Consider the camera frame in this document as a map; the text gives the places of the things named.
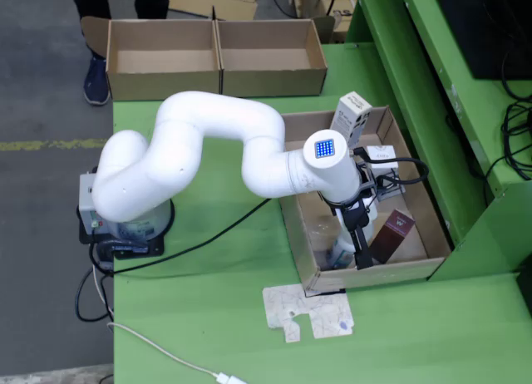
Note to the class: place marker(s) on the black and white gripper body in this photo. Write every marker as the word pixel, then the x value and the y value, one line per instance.
pixel 353 218

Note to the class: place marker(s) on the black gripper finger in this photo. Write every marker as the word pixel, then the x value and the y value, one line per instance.
pixel 362 251

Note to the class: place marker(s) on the white plastic bottle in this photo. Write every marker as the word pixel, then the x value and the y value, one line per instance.
pixel 341 251

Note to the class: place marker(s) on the red brown product box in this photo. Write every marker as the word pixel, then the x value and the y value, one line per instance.
pixel 392 234

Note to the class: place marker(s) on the grey robot base box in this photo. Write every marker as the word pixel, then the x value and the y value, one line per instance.
pixel 89 218

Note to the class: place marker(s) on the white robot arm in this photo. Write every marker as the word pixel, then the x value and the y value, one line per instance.
pixel 208 126

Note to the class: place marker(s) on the shallow cardboard tray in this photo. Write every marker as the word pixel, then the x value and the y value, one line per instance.
pixel 303 242

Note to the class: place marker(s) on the open brown cardboard box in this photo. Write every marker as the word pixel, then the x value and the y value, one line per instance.
pixel 270 80
pixel 162 80

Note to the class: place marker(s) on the white cow print carton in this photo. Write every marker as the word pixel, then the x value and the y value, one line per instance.
pixel 349 114

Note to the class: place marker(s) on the green metal shelf rack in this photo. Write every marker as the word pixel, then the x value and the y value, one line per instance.
pixel 457 151

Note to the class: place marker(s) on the brown printed storage carton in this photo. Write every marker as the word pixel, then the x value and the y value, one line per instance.
pixel 316 1

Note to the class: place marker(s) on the black monitor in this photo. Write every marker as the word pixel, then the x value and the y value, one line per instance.
pixel 490 26

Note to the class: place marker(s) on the person in dark clothes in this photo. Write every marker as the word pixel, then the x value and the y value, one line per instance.
pixel 97 80

